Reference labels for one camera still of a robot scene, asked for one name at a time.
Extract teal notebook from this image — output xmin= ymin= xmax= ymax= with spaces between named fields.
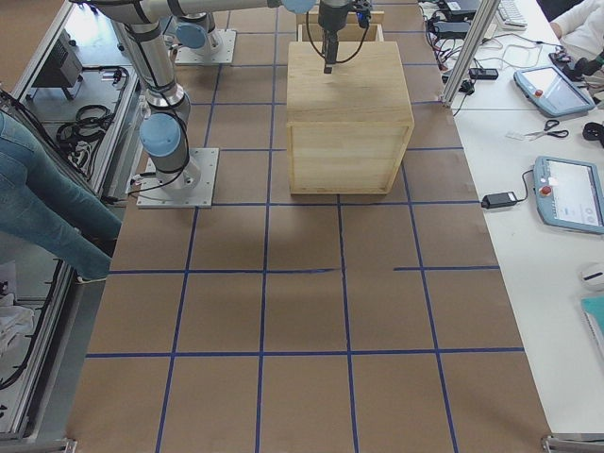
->
xmin=580 ymin=295 xmax=604 ymax=353

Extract black power adapter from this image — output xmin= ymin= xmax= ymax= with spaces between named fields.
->
xmin=480 ymin=192 xmax=519 ymax=210

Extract black coiled cables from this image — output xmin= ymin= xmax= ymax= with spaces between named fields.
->
xmin=56 ymin=104 xmax=116 ymax=153

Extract black power brick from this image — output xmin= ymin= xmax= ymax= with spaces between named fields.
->
xmin=431 ymin=22 xmax=471 ymax=40

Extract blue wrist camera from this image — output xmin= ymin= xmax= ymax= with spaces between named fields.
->
xmin=352 ymin=0 xmax=372 ymax=29

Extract aluminium side rail frame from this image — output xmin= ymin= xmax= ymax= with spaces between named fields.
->
xmin=1 ymin=1 xmax=141 ymax=445

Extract white round device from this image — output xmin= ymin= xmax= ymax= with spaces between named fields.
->
xmin=579 ymin=262 xmax=604 ymax=291

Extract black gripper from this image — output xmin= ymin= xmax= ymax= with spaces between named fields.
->
xmin=317 ymin=0 xmax=352 ymax=74

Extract black small device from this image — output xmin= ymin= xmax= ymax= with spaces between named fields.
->
xmin=468 ymin=68 xmax=499 ymax=80

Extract aluminium frame post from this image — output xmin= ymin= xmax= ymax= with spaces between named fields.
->
xmin=441 ymin=0 xmax=499 ymax=108

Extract wooden drawer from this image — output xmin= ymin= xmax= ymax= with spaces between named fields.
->
xmin=296 ymin=23 xmax=384 ymax=45

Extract wooden drawer cabinet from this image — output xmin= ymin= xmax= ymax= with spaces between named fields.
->
xmin=286 ymin=42 xmax=414 ymax=194

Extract white keyboard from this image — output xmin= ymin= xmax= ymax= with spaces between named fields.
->
xmin=495 ymin=0 xmax=528 ymax=29

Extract black handled scissors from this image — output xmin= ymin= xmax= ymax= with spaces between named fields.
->
xmin=524 ymin=119 xmax=569 ymax=141

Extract teach pendant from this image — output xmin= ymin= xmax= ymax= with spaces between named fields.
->
xmin=513 ymin=65 xmax=596 ymax=118
xmin=533 ymin=156 xmax=603 ymax=235

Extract black strap object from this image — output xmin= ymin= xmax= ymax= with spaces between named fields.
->
xmin=581 ymin=122 xmax=604 ymax=145

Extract lower teach pendant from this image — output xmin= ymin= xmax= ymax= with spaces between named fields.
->
xmin=533 ymin=156 xmax=603 ymax=235

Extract upper teach pendant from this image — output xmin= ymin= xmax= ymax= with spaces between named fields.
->
xmin=513 ymin=65 xmax=596 ymax=118

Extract black control box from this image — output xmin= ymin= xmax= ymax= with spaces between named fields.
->
xmin=32 ymin=30 xmax=83 ymax=100

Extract person in white sleeve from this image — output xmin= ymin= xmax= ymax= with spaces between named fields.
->
xmin=549 ymin=0 xmax=603 ymax=59

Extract person in blue jeans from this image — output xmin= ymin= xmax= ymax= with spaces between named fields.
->
xmin=1 ymin=112 xmax=121 ymax=282

